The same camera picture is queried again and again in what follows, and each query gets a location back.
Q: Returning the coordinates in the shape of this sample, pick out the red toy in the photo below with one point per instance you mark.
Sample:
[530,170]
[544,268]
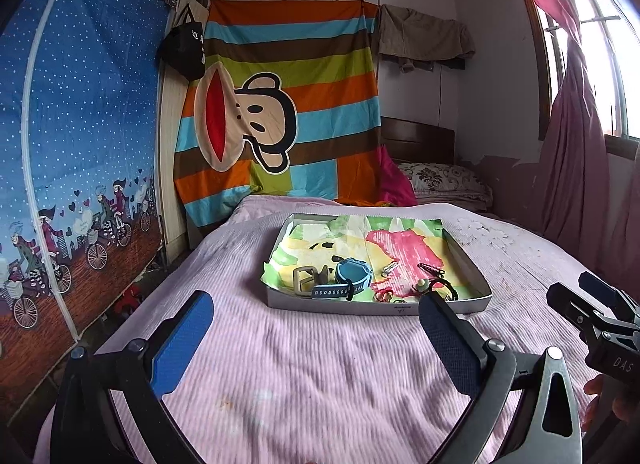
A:
[131,301]

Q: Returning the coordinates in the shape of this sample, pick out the colourful cartoon paper liner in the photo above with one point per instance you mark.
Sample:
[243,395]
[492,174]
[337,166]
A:
[395,244]

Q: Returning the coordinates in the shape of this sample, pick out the blue dotted wardrobe cover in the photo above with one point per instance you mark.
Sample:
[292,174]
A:
[90,134]

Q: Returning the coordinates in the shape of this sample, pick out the small silver clip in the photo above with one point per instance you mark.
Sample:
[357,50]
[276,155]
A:
[390,269]

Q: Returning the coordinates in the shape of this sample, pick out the black tote bag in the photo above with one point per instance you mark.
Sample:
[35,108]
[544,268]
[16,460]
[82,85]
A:
[185,44]

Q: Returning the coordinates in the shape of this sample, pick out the window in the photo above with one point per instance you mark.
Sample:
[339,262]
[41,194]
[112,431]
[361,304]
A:
[620,69]

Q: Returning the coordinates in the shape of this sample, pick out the light blue wrist watch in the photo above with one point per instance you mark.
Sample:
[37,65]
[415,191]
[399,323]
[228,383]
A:
[352,271]

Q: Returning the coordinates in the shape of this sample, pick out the pink curtain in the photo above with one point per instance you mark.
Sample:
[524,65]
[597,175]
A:
[575,159]

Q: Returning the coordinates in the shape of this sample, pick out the silver metal buckle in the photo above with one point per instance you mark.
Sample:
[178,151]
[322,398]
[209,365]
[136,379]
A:
[300,275]

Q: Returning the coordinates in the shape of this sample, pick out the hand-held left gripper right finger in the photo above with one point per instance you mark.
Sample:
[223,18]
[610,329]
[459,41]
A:
[447,344]

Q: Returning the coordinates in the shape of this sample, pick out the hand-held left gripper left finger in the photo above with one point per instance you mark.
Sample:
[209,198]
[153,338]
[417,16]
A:
[180,344]

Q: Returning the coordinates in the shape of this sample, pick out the white cardboard tray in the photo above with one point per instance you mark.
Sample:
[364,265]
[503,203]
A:
[470,289]

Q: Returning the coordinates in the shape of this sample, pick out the person's right hand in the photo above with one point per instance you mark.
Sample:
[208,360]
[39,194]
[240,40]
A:
[595,394]

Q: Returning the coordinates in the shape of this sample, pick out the black hair clip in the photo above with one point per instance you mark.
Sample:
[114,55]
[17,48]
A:
[430,270]

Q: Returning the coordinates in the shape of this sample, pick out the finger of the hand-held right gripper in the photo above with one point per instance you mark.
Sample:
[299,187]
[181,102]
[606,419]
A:
[570,304]
[597,289]

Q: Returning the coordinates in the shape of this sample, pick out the floral patterned pillow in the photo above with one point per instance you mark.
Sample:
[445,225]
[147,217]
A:
[445,182]

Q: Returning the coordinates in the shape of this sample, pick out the dark wooden headboard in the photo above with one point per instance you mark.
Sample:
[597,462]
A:
[420,139]

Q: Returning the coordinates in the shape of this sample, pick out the striped monkey blanket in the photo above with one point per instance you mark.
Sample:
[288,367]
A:
[320,69]

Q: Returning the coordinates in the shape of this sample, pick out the hanging khaki jacket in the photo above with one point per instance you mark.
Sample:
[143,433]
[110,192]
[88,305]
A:
[420,34]

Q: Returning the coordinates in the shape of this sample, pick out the magenta cloth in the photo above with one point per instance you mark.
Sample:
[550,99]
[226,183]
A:
[395,184]

